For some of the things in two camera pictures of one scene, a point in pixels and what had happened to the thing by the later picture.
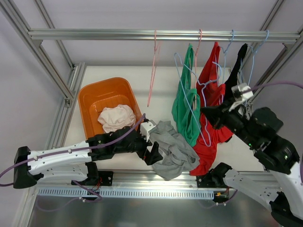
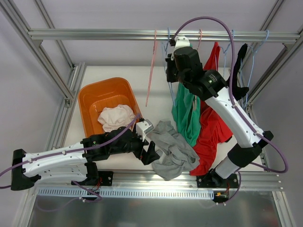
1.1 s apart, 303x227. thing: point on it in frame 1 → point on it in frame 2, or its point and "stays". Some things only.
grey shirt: (178, 154) stays
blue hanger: (193, 88) → (165, 48)
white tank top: (117, 118) stays
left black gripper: (147, 150) stays
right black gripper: (227, 116) → (170, 71)
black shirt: (234, 78) stays
